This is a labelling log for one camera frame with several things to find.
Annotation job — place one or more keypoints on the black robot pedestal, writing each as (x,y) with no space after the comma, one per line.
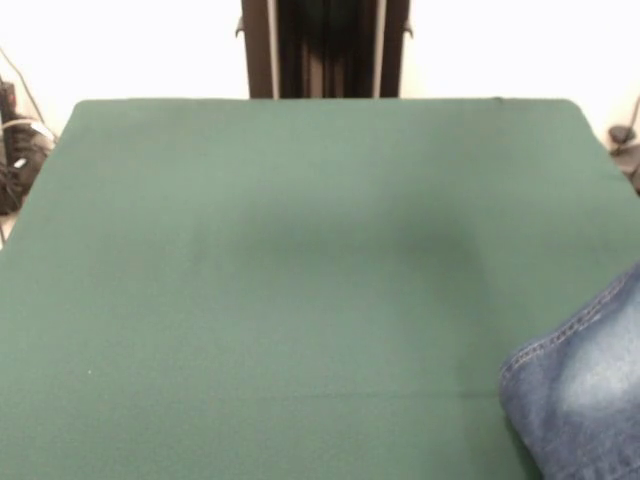
(310,50)

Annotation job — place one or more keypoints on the blue denim jeans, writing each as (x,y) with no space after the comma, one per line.
(580,390)

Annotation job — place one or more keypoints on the dark green table cloth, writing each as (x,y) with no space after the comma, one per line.
(250,300)

